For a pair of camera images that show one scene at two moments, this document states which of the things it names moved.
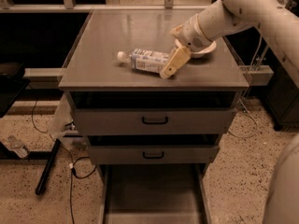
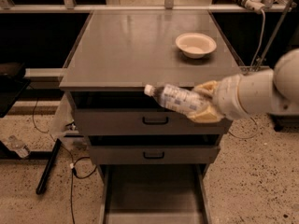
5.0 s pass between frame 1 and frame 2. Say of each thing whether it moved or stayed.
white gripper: moved
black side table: stayed
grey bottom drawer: stayed
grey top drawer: stayed
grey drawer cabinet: stayed
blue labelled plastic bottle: moved
